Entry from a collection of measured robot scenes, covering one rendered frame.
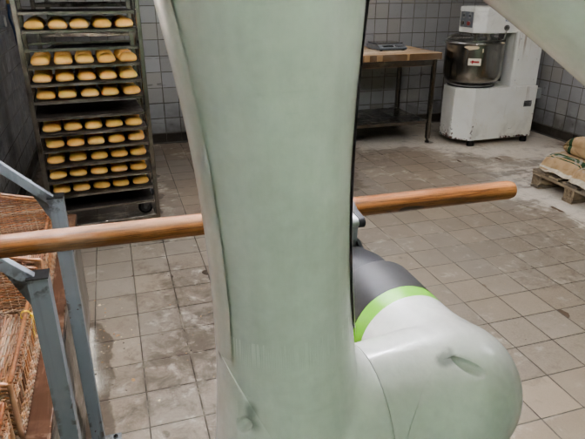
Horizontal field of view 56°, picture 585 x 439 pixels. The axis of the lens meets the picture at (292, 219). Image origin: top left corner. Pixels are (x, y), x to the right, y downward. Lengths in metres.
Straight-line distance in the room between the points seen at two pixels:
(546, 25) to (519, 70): 5.63
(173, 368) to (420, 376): 2.10
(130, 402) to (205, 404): 0.30
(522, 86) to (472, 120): 0.62
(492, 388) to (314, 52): 0.27
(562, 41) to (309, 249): 0.23
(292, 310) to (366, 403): 0.10
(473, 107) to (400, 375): 5.43
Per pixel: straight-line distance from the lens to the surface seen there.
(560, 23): 0.42
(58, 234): 0.76
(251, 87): 0.27
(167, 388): 2.37
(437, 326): 0.44
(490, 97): 5.87
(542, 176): 4.77
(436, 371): 0.41
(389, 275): 0.52
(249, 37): 0.26
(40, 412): 1.48
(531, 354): 2.71
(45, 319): 1.27
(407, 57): 5.59
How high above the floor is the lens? 1.49
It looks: 23 degrees down
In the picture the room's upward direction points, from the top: straight up
